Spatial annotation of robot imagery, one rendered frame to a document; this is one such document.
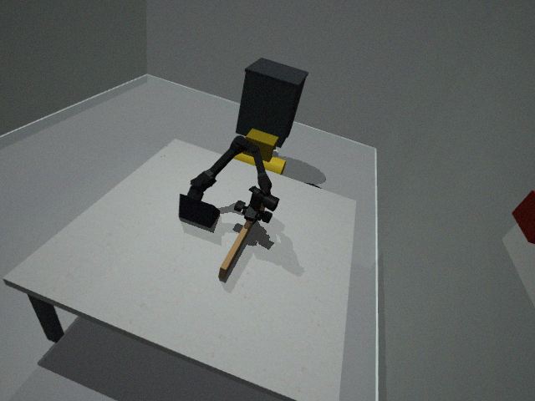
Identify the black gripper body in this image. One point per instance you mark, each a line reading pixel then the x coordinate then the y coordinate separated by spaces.
pixel 266 217

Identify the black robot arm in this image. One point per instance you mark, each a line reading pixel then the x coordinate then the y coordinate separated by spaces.
pixel 207 178

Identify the wooden post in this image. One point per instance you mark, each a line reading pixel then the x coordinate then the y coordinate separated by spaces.
pixel 262 207

